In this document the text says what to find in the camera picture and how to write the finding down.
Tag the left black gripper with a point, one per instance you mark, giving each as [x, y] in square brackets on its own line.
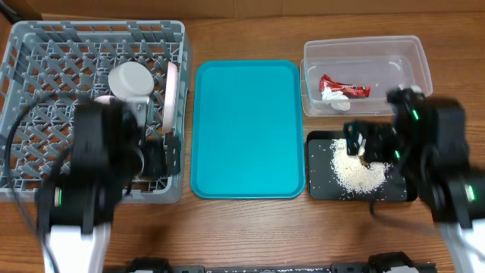
[154, 151]

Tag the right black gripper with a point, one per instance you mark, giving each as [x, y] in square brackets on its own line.
[365, 142]

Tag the white tissue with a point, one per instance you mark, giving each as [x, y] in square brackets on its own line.
[336, 99]

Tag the red snack wrapper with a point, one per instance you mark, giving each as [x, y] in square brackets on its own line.
[328, 84]

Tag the large white plate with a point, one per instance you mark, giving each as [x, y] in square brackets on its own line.
[170, 98]

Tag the pile of white rice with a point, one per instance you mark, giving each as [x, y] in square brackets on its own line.
[352, 174]

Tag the grey green bowl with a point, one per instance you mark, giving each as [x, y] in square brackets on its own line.
[130, 79]

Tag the small pink plate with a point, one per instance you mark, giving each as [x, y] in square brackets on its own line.
[106, 99]

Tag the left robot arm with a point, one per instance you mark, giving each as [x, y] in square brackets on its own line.
[76, 203]

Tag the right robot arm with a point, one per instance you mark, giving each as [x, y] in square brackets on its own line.
[426, 144]

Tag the grey dishwasher rack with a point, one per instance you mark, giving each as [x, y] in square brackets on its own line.
[56, 64]

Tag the black plastic tray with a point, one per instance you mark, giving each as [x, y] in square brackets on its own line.
[322, 182]

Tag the clear plastic bin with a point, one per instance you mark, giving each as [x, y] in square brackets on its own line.
[380, 62]

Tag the teal plastic tray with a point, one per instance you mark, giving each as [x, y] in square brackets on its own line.
[247, 135]

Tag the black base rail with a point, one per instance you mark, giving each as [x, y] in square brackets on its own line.
[384, 262]

